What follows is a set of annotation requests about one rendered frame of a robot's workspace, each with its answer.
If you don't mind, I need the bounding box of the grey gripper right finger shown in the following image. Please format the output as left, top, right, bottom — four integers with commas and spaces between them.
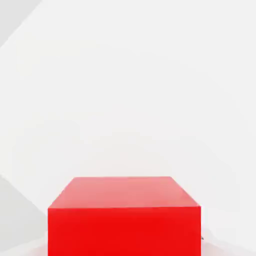
200, 234, 251, 256

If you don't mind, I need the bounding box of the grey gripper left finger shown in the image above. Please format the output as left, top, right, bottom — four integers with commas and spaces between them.
11, 237, 49, 256

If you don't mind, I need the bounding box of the small red cube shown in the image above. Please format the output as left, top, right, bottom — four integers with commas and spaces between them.
47, 176, 202, 256

